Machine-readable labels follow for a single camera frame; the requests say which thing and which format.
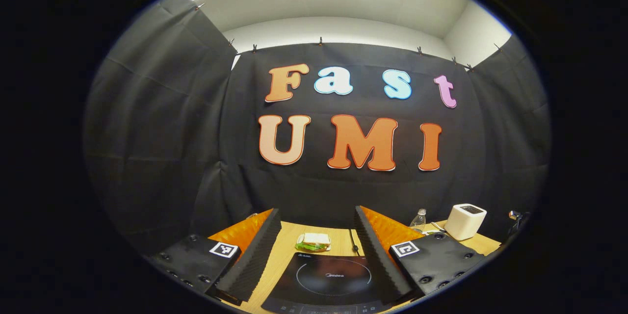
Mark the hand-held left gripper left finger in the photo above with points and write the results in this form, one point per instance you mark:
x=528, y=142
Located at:
x=255, y=260

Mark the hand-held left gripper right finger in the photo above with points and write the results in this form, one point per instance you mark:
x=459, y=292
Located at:
x=375, y=255

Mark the black induction cooktop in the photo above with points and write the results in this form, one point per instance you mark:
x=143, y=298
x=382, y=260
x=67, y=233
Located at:
x=328, y=284

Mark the clear plastic water bottle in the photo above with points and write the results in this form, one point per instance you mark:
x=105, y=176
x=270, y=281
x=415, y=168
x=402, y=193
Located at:
x=418, y=221

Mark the white toaster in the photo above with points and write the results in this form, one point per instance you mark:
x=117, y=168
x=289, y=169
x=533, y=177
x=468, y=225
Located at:
x=463, y=221

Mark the sandwich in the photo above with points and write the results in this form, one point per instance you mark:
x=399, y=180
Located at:
x=314, y=243

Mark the white divided dish of beans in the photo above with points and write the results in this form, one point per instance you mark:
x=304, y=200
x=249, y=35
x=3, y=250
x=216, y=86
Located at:
x=434, y=230

